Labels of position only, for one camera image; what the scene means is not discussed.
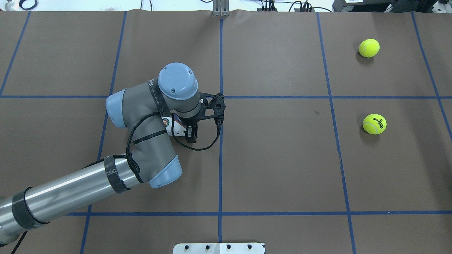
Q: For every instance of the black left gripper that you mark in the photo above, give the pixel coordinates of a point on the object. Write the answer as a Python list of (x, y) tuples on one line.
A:
[(191, 131)]

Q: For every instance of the yellow tennis ball with logo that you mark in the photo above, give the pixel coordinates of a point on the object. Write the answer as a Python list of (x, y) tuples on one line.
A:
[(374, 124)]

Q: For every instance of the clear tennis ball can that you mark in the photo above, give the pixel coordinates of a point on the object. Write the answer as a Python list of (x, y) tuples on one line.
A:
[(174, 124)]

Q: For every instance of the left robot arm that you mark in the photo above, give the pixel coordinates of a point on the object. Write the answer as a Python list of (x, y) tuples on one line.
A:
[(149, 157)]

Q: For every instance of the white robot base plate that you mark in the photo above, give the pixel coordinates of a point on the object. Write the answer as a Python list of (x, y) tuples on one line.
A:
[(220, 248)]

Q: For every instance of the aluminium frame post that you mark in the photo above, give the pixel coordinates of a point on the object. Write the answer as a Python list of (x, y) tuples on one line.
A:
[(221, 8)]

